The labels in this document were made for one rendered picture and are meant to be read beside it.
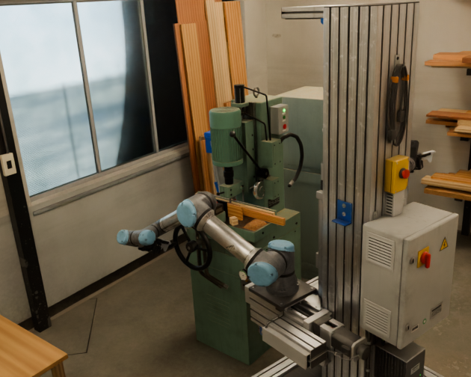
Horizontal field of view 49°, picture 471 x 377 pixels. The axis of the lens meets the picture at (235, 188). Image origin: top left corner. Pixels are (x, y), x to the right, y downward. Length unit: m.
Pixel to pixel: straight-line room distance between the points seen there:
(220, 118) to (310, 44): 2.56
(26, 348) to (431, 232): 1.95
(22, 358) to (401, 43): 2.17
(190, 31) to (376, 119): 2.66
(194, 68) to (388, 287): 2.83
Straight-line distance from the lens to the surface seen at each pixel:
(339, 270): 2.31
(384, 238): 2.02
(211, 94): 4.64
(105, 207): 4.07
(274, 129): 3.06
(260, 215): 2.93
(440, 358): 3.48
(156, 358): 3.44
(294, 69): 5.37
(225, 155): 2.88
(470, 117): 4.35
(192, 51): 4.41
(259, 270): 2.19
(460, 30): 4.74
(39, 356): 2.76
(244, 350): 3.27
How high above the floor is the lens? 2.07
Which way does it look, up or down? 20 degrees down
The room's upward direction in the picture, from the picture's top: 3 degrees counter-clockwise
